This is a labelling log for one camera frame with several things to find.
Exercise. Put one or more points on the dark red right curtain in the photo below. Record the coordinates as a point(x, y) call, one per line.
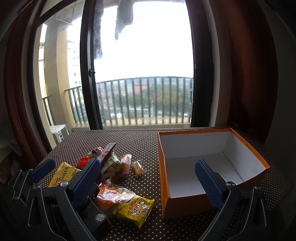
point(235, 67)

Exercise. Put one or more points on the hanging grey laundry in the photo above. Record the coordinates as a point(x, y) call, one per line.
point(124, 16)

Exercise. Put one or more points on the red spicy snack packet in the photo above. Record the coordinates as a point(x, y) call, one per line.
point(126, 163)

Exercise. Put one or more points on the orange meat snack bag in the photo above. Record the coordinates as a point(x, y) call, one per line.
point(110, 194)

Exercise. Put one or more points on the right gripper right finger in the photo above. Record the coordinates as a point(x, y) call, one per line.
point(241, 213)

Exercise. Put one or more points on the yellow crispy noodle snack bag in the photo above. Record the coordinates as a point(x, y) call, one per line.
point(136, 210)

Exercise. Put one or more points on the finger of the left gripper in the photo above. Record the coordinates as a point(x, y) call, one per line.
point(23, 182)

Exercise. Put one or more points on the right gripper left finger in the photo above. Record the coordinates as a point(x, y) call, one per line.
point(82, 219)

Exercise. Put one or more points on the dark red left curtain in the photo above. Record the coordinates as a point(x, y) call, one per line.
point(30, 148)

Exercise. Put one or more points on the orange cardboard box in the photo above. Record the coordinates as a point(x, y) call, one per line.
point(224, 150)

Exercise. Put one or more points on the balcony metal railing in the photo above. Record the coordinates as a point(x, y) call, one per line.
point(145, 101)

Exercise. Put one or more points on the small yellow wrapped pastry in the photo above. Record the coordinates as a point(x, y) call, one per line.
point(137, 167)

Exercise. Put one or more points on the dark red curtain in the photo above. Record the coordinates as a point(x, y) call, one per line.
point(235, 67)
point(30, 148)

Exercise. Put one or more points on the brown polka dot tablecloth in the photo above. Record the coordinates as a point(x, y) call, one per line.
point(143, 145)

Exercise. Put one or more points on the white air conditioner unit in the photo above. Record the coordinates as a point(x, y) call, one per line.
point(59, 133)

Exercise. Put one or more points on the green snack packet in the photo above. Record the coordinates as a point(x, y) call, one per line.
point(112, 166)

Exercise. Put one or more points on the yellow honey butter chips bag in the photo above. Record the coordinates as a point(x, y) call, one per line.
point(65, 172)

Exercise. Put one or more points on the black window frame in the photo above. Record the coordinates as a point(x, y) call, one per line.
point(87, 67)

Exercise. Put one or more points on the red silver snack packet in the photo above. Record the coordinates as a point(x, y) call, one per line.
point(105, 153)

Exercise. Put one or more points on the red cartoon face snack bag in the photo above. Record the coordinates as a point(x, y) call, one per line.
point(95, 153)

